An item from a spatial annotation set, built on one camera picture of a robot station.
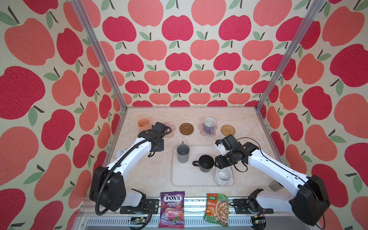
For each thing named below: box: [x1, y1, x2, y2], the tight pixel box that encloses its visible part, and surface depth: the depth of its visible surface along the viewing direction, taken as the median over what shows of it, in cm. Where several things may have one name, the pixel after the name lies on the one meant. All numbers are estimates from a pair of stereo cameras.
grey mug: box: [176, 140, 190, 164], surface depth 88 cm
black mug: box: [192, 154, 215, 173], surface depth 84 cm
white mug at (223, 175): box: [215, 167, 233, 186], surface depth 85 cm
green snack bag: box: [203, 193, 230, 229], surface depth 74 cm
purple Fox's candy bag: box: [158, 191, 185, 230], surface depth 73 cm
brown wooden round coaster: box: [179, 122, 195, 136], surface depth 110 cm
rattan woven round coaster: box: [220, 124, 236, 137], surface depth 110 cm
